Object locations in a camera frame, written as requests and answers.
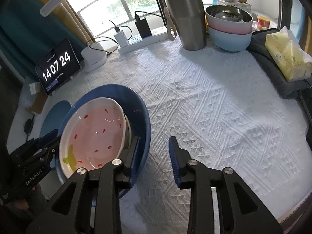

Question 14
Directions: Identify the pink strawberry pattern plate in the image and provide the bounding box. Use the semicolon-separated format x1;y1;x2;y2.
59;97;132;179

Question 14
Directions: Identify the dark blue plate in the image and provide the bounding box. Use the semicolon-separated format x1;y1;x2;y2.
56;84;151;187

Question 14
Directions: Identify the left hand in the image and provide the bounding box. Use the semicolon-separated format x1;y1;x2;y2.
6;184;47;215

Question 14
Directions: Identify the light blue plate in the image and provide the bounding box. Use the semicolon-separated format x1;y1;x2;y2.
40;100;71;137

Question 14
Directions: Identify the tablet showing clock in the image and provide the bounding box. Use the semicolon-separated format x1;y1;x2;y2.
35;38;81;95

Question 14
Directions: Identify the white desk lamp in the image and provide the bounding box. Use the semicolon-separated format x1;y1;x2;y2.
40;0;108;73

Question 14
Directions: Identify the white textured tablecloth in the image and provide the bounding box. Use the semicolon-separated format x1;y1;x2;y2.
6;37;312;234

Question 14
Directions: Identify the teal curtain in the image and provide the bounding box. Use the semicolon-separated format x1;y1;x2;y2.
1;0;86;80

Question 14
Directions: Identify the white charger adapter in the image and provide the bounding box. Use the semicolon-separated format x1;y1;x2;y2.
114;27;129;48

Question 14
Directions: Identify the yellow curtain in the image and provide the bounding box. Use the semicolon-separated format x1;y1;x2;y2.
40;0;93;43

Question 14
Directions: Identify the yellow tissue pack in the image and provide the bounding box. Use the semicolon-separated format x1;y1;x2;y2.
265;27;311;82

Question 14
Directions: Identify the white power strip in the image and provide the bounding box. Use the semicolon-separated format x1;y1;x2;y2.
117;27;168;55

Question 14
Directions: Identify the grey folded cloth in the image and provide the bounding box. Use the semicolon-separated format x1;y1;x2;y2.
247;28;311;99

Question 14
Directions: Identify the light blue bowl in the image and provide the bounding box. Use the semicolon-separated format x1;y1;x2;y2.
208;27;252;52

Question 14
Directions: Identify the steel travel tumbler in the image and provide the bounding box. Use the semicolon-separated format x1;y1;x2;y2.
163;0;206;51

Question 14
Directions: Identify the pink steel-lined bowl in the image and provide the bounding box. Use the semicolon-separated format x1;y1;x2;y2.
205;5;253;35

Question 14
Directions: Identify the white storage basket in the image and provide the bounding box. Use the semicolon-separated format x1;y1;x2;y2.
216;0;252;13

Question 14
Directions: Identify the black charging cable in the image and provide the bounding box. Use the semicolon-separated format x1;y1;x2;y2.
86;11;169;56

